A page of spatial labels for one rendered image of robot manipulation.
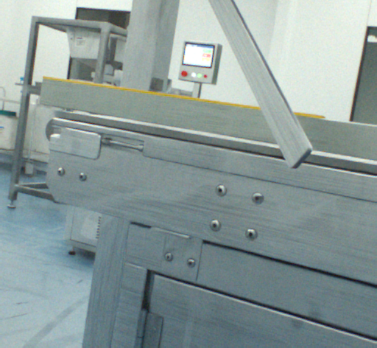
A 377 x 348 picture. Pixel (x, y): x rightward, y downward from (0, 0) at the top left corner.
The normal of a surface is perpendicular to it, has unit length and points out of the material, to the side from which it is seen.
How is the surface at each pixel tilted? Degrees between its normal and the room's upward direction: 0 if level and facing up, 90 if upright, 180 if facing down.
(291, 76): 90
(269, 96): 87
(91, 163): 90
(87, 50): 89
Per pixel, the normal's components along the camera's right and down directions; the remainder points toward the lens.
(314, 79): -0.43, 0.01
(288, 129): -0.84, -0.15
